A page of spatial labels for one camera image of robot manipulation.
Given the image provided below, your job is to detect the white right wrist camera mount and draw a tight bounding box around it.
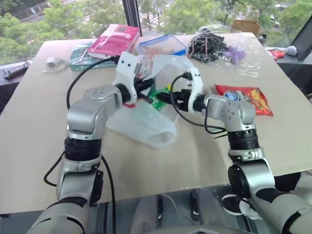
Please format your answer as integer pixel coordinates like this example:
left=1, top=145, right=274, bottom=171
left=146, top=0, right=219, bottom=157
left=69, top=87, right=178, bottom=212
left=187, top=67, right=204, bottom=114

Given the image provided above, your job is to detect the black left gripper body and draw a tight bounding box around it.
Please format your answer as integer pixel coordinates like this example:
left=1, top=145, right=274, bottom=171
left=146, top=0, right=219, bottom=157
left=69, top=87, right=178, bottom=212
left=133, top=77, right=150, bottom=96

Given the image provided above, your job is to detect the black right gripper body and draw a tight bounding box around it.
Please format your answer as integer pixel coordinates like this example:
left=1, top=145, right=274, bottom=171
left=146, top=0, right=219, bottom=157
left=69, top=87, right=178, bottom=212
left=174, top=88, right=192, bottom=111

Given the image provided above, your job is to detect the purple plastic object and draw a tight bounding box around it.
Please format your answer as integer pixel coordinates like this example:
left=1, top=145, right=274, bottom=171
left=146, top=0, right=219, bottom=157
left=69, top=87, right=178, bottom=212
left=223, top=45, right=247, bottom=64

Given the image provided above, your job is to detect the small red packet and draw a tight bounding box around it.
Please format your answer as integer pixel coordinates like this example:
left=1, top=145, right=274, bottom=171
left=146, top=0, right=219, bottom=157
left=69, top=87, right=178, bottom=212
left=268, top=48, right=286, bottom=61

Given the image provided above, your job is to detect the grey round figure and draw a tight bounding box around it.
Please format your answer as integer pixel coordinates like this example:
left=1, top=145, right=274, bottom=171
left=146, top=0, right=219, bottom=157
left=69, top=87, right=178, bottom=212
left=285, top=45, right=298, bottom=57

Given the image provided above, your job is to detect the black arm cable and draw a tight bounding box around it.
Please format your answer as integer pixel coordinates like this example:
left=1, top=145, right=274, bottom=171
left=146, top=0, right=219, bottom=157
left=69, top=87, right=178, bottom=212
left=170, top=72, right=230, bottom=140
left=43, top=56, right=120, bottom=234

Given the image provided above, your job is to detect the beige cardboard table cover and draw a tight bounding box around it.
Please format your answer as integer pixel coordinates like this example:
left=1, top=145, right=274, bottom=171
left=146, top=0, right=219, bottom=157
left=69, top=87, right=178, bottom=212
left=0, top=31, right=312, bottom=215

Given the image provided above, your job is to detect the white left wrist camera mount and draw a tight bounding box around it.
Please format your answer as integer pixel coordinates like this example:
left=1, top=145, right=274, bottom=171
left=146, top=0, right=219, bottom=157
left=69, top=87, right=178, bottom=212
left=114, top=51, right=142, bottom=102

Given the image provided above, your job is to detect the red chip bag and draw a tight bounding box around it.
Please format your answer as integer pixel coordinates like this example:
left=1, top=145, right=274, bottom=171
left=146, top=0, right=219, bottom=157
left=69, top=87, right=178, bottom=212
left=214, top=84, right=274, bottom=117

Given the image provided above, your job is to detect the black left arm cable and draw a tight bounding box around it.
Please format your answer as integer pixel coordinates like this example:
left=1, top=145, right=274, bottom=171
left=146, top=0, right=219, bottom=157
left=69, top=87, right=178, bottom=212
left=43, top=56, right=120, bottom=234

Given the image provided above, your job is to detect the clear crinkled plastic bag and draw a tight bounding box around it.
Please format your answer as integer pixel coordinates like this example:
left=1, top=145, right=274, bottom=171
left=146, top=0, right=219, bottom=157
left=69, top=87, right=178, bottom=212
left=187, top=24, right=263, bottom=78

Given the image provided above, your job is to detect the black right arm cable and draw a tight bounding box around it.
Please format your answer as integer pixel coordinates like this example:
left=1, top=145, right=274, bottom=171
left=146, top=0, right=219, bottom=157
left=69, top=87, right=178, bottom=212
left=170, top=72, right=230, bottom=140

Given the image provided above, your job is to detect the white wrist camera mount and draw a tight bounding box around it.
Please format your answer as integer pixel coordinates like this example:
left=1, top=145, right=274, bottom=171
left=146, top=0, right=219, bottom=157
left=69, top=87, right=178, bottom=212
left=187, top=67, right=204, bottom=114
left=114, top=51, right=142, bottom=102

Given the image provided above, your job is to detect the pink book in wrap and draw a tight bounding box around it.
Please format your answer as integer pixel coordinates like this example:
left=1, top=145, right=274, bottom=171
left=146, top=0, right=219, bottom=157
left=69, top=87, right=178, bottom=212
left=87, top=23, right=142, bottom=60

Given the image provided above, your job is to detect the black bar tool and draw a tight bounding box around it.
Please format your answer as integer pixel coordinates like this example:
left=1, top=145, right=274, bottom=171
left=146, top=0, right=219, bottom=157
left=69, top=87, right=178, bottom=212
left=2, top=60, right=31, bottom=80

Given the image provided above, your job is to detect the clear box with blue lid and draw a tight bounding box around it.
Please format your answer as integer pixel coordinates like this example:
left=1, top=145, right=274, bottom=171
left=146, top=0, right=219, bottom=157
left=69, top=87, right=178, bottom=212
left=136, top=35, right=188, bottom=58

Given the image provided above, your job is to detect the bundle of black cables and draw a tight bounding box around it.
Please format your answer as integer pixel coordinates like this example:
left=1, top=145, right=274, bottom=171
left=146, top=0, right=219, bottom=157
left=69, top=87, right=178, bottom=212
left=187, top=33, right=229, bottom=64

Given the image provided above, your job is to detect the white tape roll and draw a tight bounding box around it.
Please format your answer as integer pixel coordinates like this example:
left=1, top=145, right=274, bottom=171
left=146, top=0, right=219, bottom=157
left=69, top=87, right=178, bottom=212
left=42, top=56, right=68, bottom=73

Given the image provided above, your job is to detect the brown cardboard box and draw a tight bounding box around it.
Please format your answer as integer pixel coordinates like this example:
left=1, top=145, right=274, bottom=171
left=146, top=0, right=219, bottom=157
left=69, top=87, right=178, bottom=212
left=231, top=19, right=261, bottom=36

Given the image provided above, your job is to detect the teal patterned packet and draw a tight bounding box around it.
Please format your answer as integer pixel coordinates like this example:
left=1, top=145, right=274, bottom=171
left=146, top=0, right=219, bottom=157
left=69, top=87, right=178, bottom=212
left=68, top=41, right=118, bottom=72

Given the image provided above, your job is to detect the green snack packet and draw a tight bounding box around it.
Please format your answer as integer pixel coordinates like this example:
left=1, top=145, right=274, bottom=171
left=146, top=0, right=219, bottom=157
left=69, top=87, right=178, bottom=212
left=148, top=85, right=172, bottom=111

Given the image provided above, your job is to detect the translucent white plastic bag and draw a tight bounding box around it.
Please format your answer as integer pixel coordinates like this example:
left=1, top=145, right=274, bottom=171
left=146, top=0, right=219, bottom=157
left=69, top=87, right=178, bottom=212
left=106, top=55, right=195, bottom=149

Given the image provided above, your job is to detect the dark window frame post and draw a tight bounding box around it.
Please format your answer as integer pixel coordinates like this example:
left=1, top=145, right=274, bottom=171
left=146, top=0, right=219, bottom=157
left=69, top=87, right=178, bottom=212
left=121, top=0, right=142, bottom=35

